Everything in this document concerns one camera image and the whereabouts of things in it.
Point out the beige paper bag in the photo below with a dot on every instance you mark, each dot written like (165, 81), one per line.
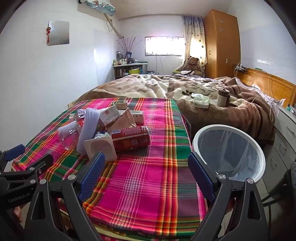
(122, 120)

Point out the bright window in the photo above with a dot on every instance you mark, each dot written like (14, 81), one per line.
(161, 46)

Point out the tiny white carton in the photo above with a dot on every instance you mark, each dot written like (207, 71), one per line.
(72, 118)

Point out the low storage shelf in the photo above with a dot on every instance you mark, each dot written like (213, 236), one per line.
(129, 74)

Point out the green flat box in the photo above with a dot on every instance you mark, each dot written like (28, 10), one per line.
(291, 109)

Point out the clear plastic bin liner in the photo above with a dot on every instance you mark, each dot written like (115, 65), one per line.
(233, 148)

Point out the brown teddy bear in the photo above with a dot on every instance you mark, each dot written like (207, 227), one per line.
(193, 64)

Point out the patterned curtain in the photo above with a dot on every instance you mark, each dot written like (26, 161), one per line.
(195, 39)

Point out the steel thermos cup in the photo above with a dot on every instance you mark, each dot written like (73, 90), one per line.
(223, 98)

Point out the wrapped air conditioner pipe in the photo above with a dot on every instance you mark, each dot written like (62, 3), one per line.
(113, 26)

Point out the wooden wardrobe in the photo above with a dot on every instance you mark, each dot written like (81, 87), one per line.
(220, 46)

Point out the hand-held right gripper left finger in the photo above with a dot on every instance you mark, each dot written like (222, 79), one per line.
(92, 176)

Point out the white and red milk carton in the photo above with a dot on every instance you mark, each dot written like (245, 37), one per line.
(108, 115)

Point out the yellow green storage box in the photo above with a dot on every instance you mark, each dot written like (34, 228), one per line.
(178, 71)

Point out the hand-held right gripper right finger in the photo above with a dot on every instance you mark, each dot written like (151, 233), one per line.
(201, 178)

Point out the clear plastic bottle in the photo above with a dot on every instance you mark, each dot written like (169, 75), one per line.
(68, 136)

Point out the light purple pillow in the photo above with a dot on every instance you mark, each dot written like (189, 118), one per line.
(266, 98)

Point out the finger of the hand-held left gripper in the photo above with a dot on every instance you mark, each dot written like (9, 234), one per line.
(37, 166)
(15, 153)

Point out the bed with brown blanket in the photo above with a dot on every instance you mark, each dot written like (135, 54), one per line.
(231, 115)

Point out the white tissue pack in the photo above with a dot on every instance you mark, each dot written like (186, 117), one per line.
(201, 103)

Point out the foil lid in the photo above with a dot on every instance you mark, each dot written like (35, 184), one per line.
(101, 134)

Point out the wooden bed headboard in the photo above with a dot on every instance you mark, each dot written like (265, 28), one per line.
(277, 85)

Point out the dry branches in vase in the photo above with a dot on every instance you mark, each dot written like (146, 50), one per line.
(127, 46)

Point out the red drink carton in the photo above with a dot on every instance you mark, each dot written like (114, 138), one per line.
(130, 139)

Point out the grey drawer nightstand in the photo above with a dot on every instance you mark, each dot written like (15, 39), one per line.
(282, 143)

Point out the silver foil wrapper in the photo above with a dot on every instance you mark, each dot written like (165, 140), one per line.
(81, 114)

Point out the white round trash bin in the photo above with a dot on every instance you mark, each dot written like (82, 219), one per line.
(198, 139)

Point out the wall air conditioner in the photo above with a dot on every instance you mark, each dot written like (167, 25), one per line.
(99, 7)

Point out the red hanging ornament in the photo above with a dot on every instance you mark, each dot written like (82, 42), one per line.
(48, 34)

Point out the pink and green plaid cloth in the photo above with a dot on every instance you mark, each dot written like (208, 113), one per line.
(150, 185)

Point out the pale purple foam net sleeve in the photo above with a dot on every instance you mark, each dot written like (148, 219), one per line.
(89, 129)

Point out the cluster of small bottles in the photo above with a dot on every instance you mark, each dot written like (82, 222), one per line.
(120, 62)

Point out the person's left hand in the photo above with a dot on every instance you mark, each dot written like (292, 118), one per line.
(18, 214)

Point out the white yogurt cup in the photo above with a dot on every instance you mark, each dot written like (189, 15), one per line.
(101, 148)

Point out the black chair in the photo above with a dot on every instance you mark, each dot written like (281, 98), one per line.
(290, 183)

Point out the silver wall panel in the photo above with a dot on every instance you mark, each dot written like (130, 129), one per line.
(59, 32)

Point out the dark photo frame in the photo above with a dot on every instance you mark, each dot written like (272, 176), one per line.
(128, 55)

